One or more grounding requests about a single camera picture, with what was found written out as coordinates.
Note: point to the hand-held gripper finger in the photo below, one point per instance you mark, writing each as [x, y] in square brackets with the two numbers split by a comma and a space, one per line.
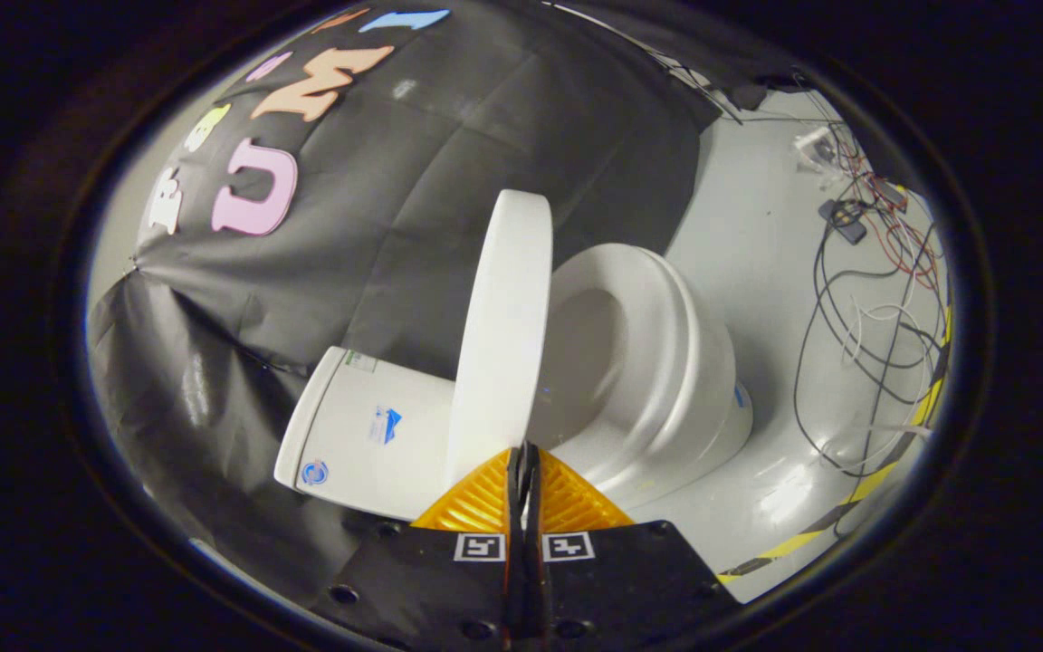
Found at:
[514, 589]
[535, 589]

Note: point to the white toilet seat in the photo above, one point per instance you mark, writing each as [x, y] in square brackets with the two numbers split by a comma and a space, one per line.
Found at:
[657, 344]

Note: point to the black power adapter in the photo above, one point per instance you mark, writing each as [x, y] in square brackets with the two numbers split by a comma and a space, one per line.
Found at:
[843, 222]

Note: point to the black backdrop cloth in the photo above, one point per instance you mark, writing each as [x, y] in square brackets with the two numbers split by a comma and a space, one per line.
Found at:
[449, 181]

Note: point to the white ceramic toilet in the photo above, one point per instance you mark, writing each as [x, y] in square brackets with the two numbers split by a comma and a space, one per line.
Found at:
[368, 453]

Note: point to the white toilet lid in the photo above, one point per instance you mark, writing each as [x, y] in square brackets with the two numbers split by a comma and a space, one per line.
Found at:
[503, 317]

